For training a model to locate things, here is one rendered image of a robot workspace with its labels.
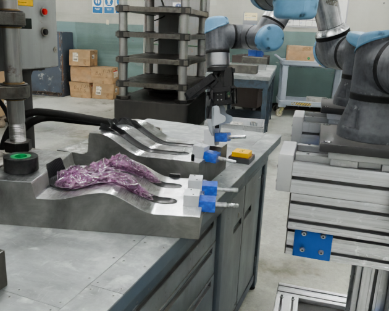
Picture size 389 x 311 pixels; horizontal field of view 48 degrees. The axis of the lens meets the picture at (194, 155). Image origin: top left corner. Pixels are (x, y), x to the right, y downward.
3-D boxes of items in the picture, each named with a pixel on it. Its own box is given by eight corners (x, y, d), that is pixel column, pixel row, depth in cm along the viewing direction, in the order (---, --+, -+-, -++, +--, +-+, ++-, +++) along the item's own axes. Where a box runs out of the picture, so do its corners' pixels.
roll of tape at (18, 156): (3, 166, 109) (2, 152, 108) (37, 163, 113) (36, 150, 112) (4, 176, 102) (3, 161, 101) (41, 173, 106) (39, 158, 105)
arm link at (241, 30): (271, 50, 137) (239, 50, 134) (255, 49, 148) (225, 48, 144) (273, 24, 135) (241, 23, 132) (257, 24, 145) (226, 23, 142)
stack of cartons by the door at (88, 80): (120, 97, 806) (120, 50, 783) (113, 100, 775) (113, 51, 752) (77, 94, 822) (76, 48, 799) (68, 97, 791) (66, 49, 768)
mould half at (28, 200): (205, 197, 125) (207, 160, 122) (199, 239, 100) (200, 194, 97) (33, 186, 128) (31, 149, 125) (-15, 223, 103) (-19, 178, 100)
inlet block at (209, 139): (247, 144, 141) (247, 128, 140) (243, 146, 136) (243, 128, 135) (209, 144, 145) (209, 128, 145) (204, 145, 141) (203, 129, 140)
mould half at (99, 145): (225, 168, 152) (228, 130, 148) (197, 192, 129) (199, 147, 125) (101, 149, 169) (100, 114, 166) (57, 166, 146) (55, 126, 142)
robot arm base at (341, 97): (378, 103, 151) (382, 74, 149) (383, 110, 137) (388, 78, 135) (331, 99, 155) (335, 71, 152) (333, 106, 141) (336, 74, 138)
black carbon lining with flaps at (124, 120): (204, 150, 147) (205, 123, 144) (184, 163, 132) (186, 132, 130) (113, 137, 159) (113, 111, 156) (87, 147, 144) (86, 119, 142)
